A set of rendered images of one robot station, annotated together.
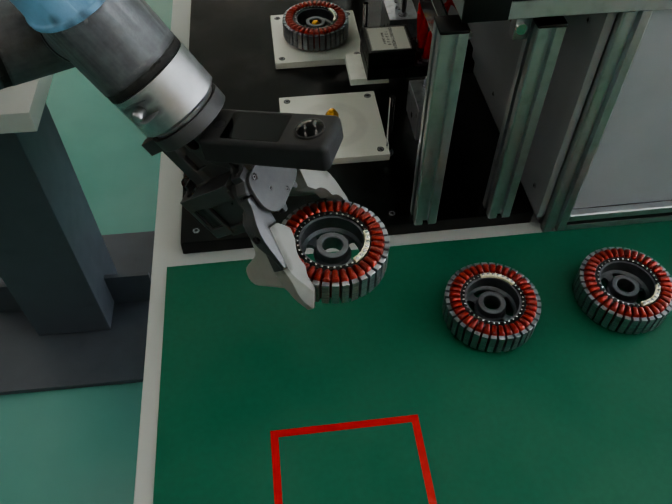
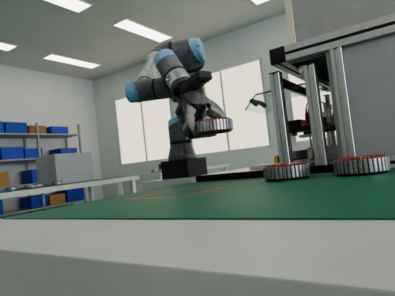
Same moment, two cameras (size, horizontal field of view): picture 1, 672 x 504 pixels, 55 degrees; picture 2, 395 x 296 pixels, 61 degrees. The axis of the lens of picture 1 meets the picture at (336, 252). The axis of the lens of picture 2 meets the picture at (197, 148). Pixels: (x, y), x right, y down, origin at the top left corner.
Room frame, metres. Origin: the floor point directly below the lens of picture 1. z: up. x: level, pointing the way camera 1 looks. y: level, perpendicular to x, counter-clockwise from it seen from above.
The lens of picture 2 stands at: (-0.32, -0.57, 0.81)
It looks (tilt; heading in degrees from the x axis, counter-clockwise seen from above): 3 degrees up; 41
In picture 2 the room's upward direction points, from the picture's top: 6 degrees counter-clockwise
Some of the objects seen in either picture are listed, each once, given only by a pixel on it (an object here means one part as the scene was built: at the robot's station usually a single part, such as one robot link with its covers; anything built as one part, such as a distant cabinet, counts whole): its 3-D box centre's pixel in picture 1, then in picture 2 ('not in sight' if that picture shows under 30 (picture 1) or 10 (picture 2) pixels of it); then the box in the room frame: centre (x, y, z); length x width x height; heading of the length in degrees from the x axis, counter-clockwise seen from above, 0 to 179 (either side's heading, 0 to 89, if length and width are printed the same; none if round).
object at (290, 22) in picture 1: (315, 25); (297, 154); (1.01, 0.03, 0.80); 0.11 x 0.11 x 0.04
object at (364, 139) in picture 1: (332, 127); (277, 164); (0.77, 0.01, 0.78); 0.15 x 0.15 x 0.01; 7
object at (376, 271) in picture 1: (332, 249); (213, 126); (0.42, 0.00, 0.91); 0.11 x 0.11 x 0.04
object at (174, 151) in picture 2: not in sight; (181, 150); (0.98, 0.67, 0.89); 0.15 x 0.15 x 0.10
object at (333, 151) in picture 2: (398, 21); (334, 151); (1.02, -0.11, 0.80); 0.08 x 0.05 x 0.06; 7
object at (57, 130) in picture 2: not in sight; (54, 131); (3.24, 6.61, 1.86); 0.42 x 0.42 x 0.16; 7
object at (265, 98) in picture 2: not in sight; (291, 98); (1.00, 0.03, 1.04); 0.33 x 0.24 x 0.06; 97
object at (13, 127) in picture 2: not in sight; (11, 129); (2.32, 6.50, 1.89); 0.42 x 0.42 x 0.22; 7
